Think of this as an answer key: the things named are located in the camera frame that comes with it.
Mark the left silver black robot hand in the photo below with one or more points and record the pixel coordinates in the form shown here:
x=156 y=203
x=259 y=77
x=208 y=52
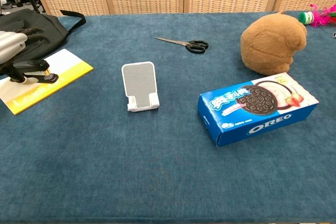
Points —
x=10 y=47

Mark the black stapler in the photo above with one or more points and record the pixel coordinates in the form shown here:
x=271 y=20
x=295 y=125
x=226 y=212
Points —
x=39 y=77

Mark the white and yellow booklet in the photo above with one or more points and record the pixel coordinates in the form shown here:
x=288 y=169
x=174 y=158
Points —
x=68 y=66

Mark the black backpack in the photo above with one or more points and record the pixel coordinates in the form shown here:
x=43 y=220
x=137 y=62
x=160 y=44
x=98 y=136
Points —
x=52 y=27

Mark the white grey phone stand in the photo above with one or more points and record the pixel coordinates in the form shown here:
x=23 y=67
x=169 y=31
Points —
x=140 y=82

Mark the blue felt table cover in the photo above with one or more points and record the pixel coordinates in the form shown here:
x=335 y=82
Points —
x=157 y=169

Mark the blue Oreo cookie box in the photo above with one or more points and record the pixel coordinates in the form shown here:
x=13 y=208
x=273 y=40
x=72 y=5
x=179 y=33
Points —
x=257 y=108

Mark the brown plush toy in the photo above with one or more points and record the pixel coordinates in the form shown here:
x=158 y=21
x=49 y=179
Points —
x=270 y=43

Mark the pink feather shuttlecock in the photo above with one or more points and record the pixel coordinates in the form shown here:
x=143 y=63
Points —
x=319 y=18

